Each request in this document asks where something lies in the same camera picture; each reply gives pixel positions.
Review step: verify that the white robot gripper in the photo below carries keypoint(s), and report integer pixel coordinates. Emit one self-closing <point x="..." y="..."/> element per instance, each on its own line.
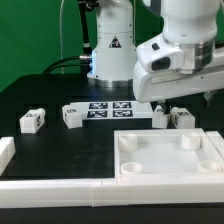
<point x="168" y="70"/>

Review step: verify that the white square tabletop tray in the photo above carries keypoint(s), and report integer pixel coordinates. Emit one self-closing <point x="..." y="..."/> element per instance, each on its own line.
<point x="165" y="152"/>

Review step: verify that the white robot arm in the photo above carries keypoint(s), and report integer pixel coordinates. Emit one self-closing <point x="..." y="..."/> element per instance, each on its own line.
<point x="115" y="56"/>

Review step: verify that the white right fence piece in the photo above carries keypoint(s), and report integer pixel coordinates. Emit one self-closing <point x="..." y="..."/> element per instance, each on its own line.
<point x="217" y="140"/>

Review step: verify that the white fence piece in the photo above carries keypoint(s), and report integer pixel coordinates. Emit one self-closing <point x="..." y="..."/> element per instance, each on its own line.
<point x="217" y="140"/>
<point x="7" y="151"/>

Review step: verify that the white marker tag plate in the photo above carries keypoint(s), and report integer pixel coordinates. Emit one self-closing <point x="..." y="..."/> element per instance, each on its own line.
<point x="112" y="110"/>

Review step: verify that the white left fence piece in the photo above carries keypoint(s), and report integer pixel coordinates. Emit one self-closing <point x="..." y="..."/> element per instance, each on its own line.
<point x="7" y="151"/>

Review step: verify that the white front fence rail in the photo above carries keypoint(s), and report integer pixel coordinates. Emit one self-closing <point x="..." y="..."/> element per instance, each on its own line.
<point x="200" y="188"/>

